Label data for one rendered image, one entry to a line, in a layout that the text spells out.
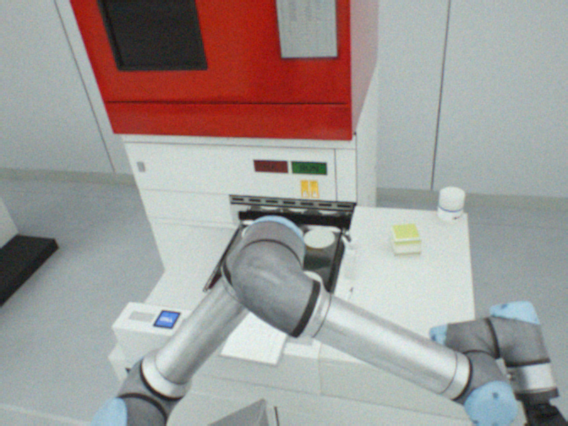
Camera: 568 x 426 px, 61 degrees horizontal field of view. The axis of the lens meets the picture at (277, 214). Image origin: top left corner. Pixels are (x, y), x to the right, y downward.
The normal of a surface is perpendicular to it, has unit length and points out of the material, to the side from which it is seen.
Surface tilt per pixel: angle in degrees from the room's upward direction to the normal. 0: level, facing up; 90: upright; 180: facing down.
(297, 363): 90
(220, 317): 70
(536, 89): 90
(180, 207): 90
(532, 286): 0
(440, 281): 0
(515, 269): 0
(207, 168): 90
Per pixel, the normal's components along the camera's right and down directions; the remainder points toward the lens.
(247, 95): -0.26, 0.58
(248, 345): -0.11, -0.81
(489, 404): -0.09, 0.35
